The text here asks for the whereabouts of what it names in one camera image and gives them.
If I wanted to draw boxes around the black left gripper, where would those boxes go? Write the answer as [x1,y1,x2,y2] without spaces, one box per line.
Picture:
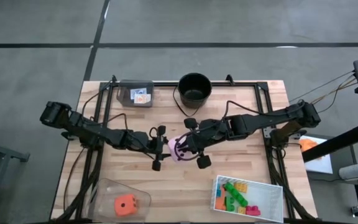
[149,126,172,171]

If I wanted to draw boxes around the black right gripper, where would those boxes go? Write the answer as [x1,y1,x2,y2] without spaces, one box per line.
[178,118,229,170]

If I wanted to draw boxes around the pink plush die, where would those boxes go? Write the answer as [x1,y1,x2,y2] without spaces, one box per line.
[168,136,192,163]

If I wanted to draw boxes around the blue playing card box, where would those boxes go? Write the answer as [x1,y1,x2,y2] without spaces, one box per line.
[129,87,148,100]

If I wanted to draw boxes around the large orange toy block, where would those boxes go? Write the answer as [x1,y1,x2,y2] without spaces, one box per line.
[214,186,229,211]

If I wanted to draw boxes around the yellow two-stud toy block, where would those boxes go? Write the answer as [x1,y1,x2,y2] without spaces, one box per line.
[233,182,249,194]

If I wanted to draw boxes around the long green toy block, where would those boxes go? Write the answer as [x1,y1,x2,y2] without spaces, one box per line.
[223,182,249,208]

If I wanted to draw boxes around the orange foam die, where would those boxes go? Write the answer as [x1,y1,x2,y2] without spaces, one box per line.
[114,194,139,218]

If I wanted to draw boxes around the small green toy block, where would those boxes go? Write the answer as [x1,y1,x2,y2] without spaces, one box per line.
[225,196,236,212]

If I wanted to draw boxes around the clear plastic container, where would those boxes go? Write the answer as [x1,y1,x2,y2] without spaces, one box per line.
[85,178,152,223]

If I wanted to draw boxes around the red two-stud toy block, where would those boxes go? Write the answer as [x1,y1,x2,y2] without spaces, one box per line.
[245,205,262,217]

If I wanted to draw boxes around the black jack-o-lantern bucket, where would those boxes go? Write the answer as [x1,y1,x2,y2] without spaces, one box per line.
[172,73,213,118]

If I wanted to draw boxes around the smoky translucent plastic container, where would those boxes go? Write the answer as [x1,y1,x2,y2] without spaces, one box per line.
[115,79,154,108]

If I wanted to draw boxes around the white perforated plastic bin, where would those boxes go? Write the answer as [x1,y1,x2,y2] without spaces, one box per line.
[209,174,285,223]

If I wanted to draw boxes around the orange object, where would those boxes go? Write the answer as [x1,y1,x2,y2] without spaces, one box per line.
[299,138,319,153]

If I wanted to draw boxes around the white side table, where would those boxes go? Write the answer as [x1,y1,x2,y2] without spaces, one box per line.
[298,135,334,174]

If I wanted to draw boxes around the black metal beam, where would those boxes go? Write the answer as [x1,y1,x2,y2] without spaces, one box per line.
[301,121,358,163]

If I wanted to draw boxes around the white paper roll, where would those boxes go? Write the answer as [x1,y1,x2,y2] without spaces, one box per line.
[339,162,358,180]

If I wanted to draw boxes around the black aluminium table frame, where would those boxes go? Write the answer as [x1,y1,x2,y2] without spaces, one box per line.
[56,74,312,222]

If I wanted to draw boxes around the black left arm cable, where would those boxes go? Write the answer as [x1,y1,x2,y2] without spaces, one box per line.
[81,90,155,156]

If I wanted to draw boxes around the thin brown cable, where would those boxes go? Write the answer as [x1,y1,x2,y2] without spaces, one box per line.
[63,147,86,212]

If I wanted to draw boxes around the tan cable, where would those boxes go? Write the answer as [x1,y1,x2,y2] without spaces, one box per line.
[309,77,357,114]

